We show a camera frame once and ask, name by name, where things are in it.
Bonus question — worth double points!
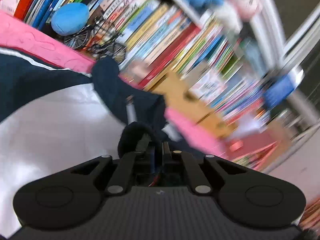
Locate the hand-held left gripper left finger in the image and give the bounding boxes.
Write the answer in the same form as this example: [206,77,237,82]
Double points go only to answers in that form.
[71,134,158,196]

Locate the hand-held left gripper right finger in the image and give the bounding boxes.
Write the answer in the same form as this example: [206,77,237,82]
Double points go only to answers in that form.
[162,142,250,195]

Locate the navy and white jacket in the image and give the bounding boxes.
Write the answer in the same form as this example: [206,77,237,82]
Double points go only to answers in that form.
[0,47,193,238]

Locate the wooden drawer organizer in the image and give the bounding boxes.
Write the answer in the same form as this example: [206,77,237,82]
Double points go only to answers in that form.
[150,70,237,140]

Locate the white colourful printed box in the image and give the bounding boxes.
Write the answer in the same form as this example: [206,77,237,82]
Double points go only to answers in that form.
[189,71,228,103]

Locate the row of blue and red books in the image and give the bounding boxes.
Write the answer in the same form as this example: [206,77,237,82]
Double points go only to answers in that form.
[215,77,275,128]

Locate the dark blue box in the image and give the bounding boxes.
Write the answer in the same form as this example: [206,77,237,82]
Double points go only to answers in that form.
[262,74,304,110]

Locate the row of green-spined books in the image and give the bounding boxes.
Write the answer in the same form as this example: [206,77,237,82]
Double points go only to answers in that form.
[175,12,250,80]

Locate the miniature bicycle model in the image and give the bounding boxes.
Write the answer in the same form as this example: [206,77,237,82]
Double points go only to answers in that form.
[62,17,127,59]

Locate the row of thin children's books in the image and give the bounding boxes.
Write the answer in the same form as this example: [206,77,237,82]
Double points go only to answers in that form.
[24,0,208,90]

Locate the blue plush ball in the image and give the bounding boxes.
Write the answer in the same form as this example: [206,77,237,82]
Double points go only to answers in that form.
[51,3,90,36]

